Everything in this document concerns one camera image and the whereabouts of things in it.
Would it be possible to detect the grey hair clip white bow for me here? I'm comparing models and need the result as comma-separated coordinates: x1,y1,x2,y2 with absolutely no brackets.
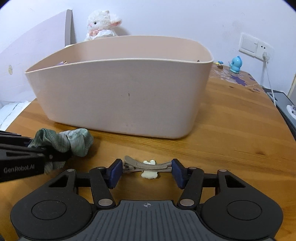
123,156,172,174

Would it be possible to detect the green striped scrunchie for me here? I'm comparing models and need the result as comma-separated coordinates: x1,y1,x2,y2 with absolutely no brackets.
28,127,94,175

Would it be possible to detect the beige plastic storage basket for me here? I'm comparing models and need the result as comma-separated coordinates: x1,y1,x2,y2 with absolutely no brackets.
25,36,214,139

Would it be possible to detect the small brown toy figure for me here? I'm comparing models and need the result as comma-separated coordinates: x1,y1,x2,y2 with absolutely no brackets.
215,61,224,69

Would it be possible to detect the white phone stand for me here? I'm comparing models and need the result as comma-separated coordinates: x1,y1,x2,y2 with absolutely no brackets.
287,105,296,119

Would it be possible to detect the blue bird figurine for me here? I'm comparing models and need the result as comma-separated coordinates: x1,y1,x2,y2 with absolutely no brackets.
229,56,242,73

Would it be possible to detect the lilac bed headboard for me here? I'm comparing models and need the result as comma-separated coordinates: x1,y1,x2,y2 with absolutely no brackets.
1,9,72,102

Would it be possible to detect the white plush lamb toy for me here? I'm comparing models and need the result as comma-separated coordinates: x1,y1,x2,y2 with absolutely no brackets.
84,10,122,41

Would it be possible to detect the white power cable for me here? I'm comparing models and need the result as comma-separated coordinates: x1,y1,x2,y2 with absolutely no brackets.
262,52,278,107

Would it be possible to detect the white wall switch socket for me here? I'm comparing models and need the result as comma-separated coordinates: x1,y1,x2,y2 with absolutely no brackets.
239,33,274,61

